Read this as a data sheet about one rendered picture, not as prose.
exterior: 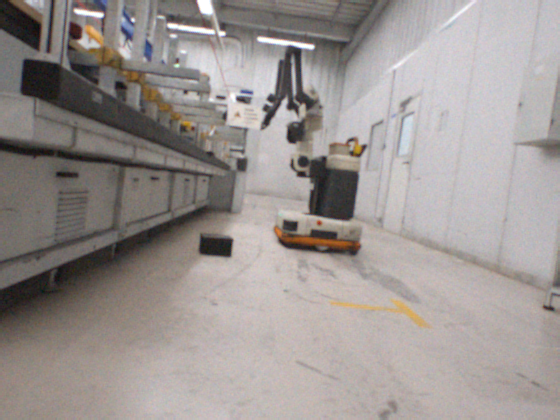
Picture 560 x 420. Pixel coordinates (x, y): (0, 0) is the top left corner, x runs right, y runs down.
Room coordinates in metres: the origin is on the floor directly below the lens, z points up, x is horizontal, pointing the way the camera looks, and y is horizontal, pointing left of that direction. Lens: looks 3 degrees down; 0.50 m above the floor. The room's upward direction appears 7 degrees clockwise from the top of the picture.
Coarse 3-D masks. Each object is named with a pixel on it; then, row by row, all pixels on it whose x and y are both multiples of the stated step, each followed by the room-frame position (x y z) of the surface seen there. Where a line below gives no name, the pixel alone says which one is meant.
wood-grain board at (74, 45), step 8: (8, 0) 1.05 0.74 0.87; (16, 0) 1.08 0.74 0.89; (16, 8) 1.10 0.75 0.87; (24, 8) 1.12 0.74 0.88; (32, 8) 1.15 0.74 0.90; (32, 16) 1.15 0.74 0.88; (40, 16) 1.19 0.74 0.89; (40, 24) 1.21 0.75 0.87; (72, 40) 1.39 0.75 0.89; (72, 48) 1.42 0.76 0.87; (80, 48) 1.45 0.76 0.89; (184, 128) 3.49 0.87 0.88
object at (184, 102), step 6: (114, 90) 1.76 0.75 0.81; (120, 90) 1.76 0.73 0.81; (126, 90) 1.76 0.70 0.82; (120, 96) 1.76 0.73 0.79; (144, 96) 1.77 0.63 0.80; (162, 96) 1.77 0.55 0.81; (162, 102) 1.77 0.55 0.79; (168, 102) 1.77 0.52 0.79; (174, 102) 1.77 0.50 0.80; (180, 102) 1.77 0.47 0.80; (186, 102) 1.78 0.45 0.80; (192, 102) 1.78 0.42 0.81; (198, 102) 1.78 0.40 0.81; (204, 102) 1.78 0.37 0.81; (210, 102) 1.78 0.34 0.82; (204, 108) 1.79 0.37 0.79; (210, 108) 1.78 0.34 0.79; (216, 108) 1.80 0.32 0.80
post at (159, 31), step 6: (156, 18) 1.72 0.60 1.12; (162, 18) 1.73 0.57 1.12; (156, 24) 1.73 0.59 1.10; (162, 24) 1.73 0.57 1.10; (156, 30) 1.73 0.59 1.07; (162, 30) 1.73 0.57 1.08; (156, 36) 1.73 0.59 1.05; (162, 36) 1.73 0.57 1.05; (156, 42) 1.73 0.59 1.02; (162, 42) 1.74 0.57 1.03; (156, 48) 1.73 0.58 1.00; (162, 48) 1.75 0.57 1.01; (156, 54) 1.73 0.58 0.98; (162, 54) 1.75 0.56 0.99; (156, 60) 1.73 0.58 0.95; (150, 102) 1.73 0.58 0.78; (150, 108) 1.73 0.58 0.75; (150, 114) 1.73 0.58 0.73
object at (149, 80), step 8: (96, 72) 1.51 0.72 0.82; (120, 80) 1.53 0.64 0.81; (152, 80) 1.52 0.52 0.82; (160, 80) 1.52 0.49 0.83; (168, 80) 1.52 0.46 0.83; (176, 80) 1.53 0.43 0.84; (176, 88) 1.54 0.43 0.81; (184, 88) 1.53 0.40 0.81; (192, 88) 1.53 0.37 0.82; (200, 88) 1.53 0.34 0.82; (208, 88) 1.53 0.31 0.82
